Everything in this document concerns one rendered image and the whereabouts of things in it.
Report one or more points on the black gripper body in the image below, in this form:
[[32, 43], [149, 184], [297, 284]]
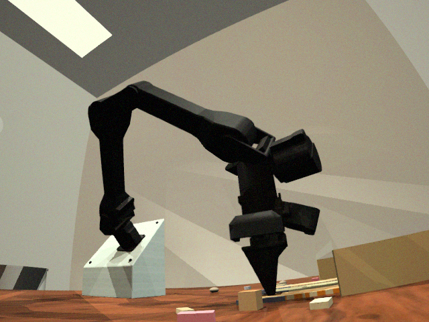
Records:
[[258, 220]]

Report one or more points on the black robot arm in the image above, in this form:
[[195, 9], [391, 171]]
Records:
[[228, 136]]

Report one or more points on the cream rectangular block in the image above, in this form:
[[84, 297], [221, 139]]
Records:
[[321, 303]]

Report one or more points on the pale yellow cube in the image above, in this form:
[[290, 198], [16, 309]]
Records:
[[178, 310]]

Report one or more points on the olive brown cube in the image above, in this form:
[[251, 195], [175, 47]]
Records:
[[250, 300]]

